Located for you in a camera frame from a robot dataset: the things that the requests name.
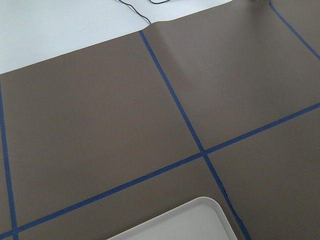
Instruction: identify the cream bunny serving tray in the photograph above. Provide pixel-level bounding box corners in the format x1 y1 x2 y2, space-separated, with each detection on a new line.
111 196 237 240

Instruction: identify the thin black table cable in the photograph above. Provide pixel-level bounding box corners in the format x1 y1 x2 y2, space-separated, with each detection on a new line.
114 0 176 25

